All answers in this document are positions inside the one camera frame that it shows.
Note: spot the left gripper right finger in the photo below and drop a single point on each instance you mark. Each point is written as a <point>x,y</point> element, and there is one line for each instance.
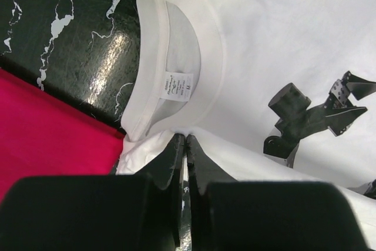
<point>202,171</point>

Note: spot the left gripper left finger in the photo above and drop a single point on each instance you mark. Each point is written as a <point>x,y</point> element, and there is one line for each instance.
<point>163,208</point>

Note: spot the white printed t-shirt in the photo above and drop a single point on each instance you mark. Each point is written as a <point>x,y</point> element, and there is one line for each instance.
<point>271,89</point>

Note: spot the folded pink t-shirt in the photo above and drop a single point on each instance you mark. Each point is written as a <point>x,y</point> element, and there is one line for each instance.
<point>41,135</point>

